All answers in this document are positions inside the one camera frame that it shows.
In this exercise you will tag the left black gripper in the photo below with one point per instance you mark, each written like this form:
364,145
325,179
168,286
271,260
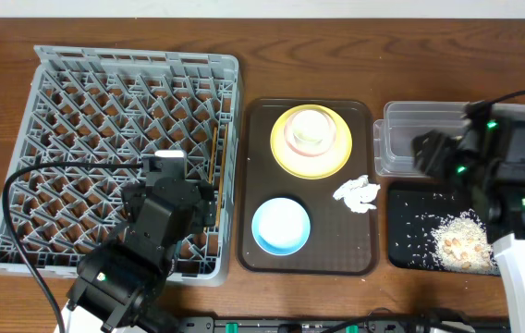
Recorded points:
201,210

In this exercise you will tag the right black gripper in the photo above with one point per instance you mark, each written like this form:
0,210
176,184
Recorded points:
434,151

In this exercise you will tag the rice and food scraps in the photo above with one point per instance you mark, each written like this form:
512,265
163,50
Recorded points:
461,242

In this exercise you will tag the wooden chopstick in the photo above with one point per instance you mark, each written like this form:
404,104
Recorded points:
213,156
221,179

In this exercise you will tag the light blue bowl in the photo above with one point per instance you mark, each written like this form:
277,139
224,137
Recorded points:
281,226

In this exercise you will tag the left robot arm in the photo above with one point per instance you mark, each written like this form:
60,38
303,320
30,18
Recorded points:
119,281

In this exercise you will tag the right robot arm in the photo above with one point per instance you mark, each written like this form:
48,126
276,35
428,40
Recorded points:
487,163

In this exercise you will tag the clear plastic bin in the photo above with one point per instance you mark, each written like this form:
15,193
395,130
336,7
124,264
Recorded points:
405,120

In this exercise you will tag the black tray bin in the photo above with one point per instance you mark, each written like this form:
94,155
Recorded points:
410,240

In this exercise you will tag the crumpled white tissue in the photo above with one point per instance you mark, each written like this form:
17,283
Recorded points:
358,194

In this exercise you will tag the yellow plate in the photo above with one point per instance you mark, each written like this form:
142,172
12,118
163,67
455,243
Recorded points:
317,167

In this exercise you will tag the brown serving tray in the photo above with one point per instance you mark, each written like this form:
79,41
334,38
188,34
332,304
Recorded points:
341,242

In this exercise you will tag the white cup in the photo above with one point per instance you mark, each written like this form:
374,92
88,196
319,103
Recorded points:
309,128

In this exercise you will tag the grey plastic dish rack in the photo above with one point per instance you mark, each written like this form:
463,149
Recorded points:
92,114

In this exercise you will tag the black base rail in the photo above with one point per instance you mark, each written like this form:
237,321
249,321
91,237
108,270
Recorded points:
379,320

